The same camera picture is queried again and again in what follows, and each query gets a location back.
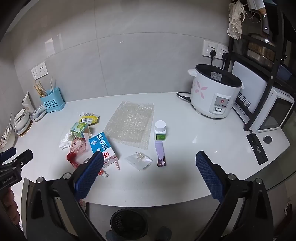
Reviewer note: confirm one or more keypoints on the white wall socket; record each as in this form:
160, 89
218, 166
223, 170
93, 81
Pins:
208, 47
35, 71
222, 49
43, 68

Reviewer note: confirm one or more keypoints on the clear bubble wrap sheet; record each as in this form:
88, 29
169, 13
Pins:
129, 122

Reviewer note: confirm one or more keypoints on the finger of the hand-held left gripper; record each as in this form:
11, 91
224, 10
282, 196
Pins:
20, 158
8, 153

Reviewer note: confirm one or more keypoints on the white chopsticks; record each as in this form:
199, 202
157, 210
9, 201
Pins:
51, 87

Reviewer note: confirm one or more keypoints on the purple sachet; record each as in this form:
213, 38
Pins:
159, 150

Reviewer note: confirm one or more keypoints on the white pot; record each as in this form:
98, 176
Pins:
7, 138

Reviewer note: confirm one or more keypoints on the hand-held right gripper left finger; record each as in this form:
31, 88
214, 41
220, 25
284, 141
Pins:
89, 176

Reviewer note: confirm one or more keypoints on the black remote control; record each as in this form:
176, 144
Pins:
256, 148

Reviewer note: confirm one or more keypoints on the small black round object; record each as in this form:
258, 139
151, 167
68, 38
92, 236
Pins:
267, 139

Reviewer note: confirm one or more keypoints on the green and white carton box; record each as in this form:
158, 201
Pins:
78, 129

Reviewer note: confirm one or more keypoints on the blue and white milk carton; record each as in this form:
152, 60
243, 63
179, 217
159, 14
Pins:
101, 143

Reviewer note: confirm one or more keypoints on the red mesh net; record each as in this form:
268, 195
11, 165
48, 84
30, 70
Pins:
78, 146

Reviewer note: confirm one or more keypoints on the white bowl with lid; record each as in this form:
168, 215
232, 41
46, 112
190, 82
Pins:
22, 120

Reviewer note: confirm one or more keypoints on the dark blue bowl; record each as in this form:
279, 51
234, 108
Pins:
284, 72

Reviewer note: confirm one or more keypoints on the white pill bottle green label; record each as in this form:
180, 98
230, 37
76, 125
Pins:
160, 132

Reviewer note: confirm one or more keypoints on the bundle of wooden chopsticks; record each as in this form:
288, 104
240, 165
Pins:
41, 91

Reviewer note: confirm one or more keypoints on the white rice cooker pink flower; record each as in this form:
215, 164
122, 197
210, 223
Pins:
205, 97

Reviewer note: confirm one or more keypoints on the metal pot with glass lid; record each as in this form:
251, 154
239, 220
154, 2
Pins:
261, 46

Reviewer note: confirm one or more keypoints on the wooden trivet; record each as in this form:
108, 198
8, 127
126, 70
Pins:
25, 132

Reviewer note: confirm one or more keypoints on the yellow snack wrapper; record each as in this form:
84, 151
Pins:
89, 119

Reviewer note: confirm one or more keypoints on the black power plug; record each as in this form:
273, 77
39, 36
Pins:
224, 56
212, 55

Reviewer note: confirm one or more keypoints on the blue striped plate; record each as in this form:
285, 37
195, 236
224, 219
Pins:
38, 113

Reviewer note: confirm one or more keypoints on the person's left hand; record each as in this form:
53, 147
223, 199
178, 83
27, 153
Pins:
10, 204

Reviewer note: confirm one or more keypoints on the white drinking straw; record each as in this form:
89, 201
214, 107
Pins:
117, 165

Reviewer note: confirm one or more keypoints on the white jug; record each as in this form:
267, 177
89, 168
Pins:
26, 99

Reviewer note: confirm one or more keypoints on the crumpled white tissue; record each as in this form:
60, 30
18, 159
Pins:
66, 141

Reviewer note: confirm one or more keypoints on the white mesh cloth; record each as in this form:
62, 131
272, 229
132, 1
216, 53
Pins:
235, 20

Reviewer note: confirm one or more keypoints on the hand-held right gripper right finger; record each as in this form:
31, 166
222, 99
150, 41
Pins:
209, 176

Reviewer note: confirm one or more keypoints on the red and white ointment tube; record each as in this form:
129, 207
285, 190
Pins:
104, 173

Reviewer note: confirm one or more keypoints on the clear bag with white beads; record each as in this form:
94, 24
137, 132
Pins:
138, 162

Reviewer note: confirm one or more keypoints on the black metal rack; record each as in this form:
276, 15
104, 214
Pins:
269, 88

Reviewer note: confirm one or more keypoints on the white microwave oven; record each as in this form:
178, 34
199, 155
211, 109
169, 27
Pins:
277, 113

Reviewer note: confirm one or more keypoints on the blue plastic utensil holder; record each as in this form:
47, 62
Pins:
52, 102

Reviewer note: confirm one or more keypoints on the black trash bin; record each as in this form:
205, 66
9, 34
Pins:
128, 222

